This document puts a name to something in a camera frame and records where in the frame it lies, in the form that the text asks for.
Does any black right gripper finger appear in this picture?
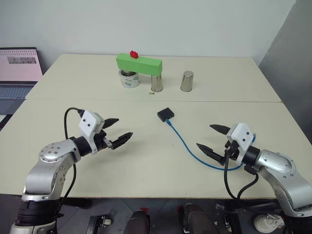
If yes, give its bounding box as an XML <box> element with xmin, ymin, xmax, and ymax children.
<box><xmin>209</xmin><ymin>124</ymin><xmax>230</xmax><ymax>137</ymax></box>
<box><xmin>196</xmin><ymin>143</ymin><xmax>226</xmax><ymax>167</ymax></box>

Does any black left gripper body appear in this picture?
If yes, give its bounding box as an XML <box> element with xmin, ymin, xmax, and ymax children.
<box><xmin>94</xmin><ymin>129</ymin><xmax>113</xmax><ymax>152</ymax></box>

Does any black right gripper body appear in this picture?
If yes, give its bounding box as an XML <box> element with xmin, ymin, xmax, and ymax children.
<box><xmin>224</xmin><ymin>140</ymin><xmax>241</xmax><ymax>161</ymax></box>

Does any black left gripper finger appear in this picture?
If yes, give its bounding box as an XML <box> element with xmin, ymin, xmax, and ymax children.
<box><xmin>103</xmin><ymin>118</ymin><xmax>120</xmax><ymax>130</ymax></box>
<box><xmin>110</xmin><ymin>132</ymin><xmax>134</xmax><ymax>150</ymax></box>

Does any small black box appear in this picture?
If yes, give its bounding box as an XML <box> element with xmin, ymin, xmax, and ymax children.
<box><xmin>157</xmin><ymin>106</ymin><xmax>175</xmax><ymax>122</ymax></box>

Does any white paper cup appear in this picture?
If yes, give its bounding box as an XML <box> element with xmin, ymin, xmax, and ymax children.
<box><xmin>118</xmin><ymin>69</ymin><xmax>140</xmax><ymax>89</ymax></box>

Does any steel cup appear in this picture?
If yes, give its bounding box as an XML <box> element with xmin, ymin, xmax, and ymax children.
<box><xmin>150</xmin><ymin>74</ymin><xmax>163</xmax><ymax>93</ymax></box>
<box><xmin>180</xmin><ymin>71</ymin><xmax>195</xmax><ymax>92</ymax></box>

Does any green foam block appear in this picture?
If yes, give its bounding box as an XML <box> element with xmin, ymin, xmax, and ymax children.
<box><xmin>116</xmin><ymin>53</ymin><xmax>163</xmax><ymax>77</ymax></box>

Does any dark rounded shape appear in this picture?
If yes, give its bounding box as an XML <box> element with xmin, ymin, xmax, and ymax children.
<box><xmin>179</xmin><ymin>203</ymin><xmax>220</xmax><ymax>234</ymax></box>
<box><xmin>128</xmin><ymin>210</ymin><xmax>151</xmax><ymax>234</ymax></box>

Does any white sneaker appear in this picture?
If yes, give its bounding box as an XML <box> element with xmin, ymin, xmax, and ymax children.
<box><xmin>253</xmin><ymin>214</ymin><xmax>285</xmax><ymax>234</ymax></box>

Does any grey laptop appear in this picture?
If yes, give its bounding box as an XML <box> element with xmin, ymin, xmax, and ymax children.
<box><xmin>0</xmin><ymin>47</ymin><xmax>44</xmax><ymax>117</ymax></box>

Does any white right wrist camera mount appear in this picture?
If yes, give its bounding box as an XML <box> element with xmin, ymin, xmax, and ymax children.
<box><xmin>226</xmin><ymin>123</ymin><xmax>257</xmax><ymax>168</ymax></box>

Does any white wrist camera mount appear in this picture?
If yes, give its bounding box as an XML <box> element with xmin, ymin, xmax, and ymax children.
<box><xmin>226</xmin><ymin>123</ymin><xmax>257</xmax><ymax>168</ymax></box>
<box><xmin>78</xmin><ymin>110</ymin><xmax>106</xmax><ymax>156</ymax></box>

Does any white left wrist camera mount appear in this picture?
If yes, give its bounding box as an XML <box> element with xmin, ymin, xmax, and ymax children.
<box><xmin>78</xmin><ymin>110</ymin><xmax>106</xmax><ymax>156</ymax></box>

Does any blue cable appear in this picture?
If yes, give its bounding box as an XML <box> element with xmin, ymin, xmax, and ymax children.
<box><xmin>164</xmin><ymin>118</ymin><xmax>257</xmax><ymax>171</ymax></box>

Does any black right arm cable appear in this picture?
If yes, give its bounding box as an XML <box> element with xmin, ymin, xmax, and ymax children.
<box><xmin>223</xmin><ymin>148</ymin><xmax>259</xmax><ymax>199</ymax></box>

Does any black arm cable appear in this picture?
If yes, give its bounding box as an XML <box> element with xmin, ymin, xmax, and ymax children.
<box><xmin>223</xmin><ymin>148</ymin><xmax>259</xmax><ymax>199</ymax></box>
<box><xmin>57</xmin><ymin>107</ymin><xmax>85</xmax><ymax>215</ymax></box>

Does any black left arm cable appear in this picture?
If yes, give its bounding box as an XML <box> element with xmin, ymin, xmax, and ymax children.
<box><xmin>57</xmin><ymin>107</ymin><xmax>85</xmax><ymax>215</ymax></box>

